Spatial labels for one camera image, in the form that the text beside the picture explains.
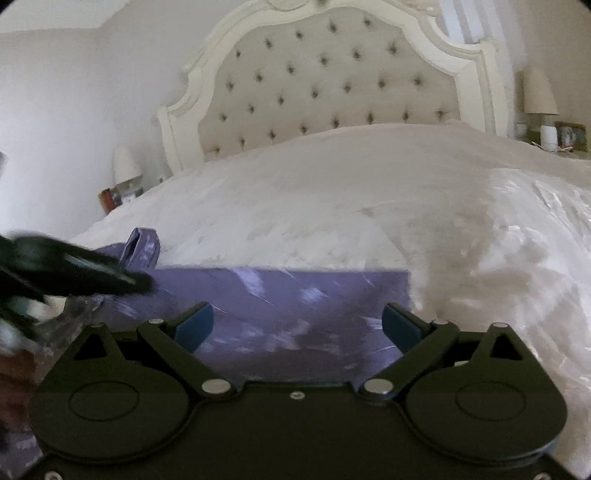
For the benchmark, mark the red book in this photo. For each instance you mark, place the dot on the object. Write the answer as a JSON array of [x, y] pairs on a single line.
[[107, 201]]

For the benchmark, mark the cream tufted headboard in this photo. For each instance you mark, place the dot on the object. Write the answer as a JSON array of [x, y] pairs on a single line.
[[332, 74]]

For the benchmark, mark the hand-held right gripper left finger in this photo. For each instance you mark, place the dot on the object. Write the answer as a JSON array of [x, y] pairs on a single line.
[[196, 325]]

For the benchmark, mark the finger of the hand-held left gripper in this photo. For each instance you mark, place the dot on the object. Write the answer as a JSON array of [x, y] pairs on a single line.
[[111, 277]]

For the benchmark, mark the white table lamp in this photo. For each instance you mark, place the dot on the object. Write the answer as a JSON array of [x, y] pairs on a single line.
[[125, 164], [539, 94]]

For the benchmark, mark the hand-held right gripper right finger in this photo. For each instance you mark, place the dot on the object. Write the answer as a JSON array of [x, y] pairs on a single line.
[[401, 325]]

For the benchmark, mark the picture frame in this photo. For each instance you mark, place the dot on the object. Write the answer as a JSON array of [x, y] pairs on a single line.
[[571, 136]]

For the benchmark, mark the purple patterned pants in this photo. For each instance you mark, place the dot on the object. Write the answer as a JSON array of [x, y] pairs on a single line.
[[286, 314]]

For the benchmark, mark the white fluffy blanket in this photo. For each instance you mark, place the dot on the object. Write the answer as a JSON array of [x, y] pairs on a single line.
[[369, 194]]

